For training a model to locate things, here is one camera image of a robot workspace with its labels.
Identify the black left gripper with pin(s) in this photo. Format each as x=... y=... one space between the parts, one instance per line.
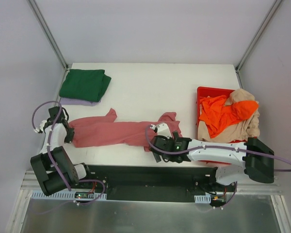
x=69 y=135

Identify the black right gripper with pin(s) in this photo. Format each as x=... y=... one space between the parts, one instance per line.
x=157 y=149

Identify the pink t shirt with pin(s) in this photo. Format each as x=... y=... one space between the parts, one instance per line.
x=96 y=131

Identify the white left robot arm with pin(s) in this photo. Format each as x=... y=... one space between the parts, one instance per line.
x=52 y=166

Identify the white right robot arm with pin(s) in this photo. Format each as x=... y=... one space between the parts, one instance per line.
x=234 y=161

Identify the lavender folded t shirt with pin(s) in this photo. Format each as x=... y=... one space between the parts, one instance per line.
x=67 y=101

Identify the green folded t shirt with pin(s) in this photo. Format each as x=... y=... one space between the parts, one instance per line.
x=88 y=85

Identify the orange t shirt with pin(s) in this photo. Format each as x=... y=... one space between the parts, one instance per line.
x=218 y=116

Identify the red plastic bin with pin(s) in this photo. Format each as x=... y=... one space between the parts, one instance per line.
x=202 y=131

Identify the beige t shirt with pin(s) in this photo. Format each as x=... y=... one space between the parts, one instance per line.
x=248 y=128

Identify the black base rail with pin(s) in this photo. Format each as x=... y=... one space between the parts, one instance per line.
x=142 y=183

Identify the white right cable duct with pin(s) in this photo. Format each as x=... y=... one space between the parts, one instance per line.
x=202 y=199

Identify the white cable duct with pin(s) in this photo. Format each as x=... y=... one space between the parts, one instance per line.
x=66 y=195
x=202 y=199

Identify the white left cable duct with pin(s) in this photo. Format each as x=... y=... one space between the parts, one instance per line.
x=66 y=195

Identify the aluminium front rail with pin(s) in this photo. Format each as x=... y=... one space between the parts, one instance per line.
x=30 y=183

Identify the left aluminium frame post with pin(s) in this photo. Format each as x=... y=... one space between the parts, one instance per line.
x=47 y=32

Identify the aluminium frame post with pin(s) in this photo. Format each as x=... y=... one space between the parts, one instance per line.
x=47 y=32
x=259 y=33

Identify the right aluminium frame post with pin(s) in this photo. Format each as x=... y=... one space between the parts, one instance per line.
x=259 y=33

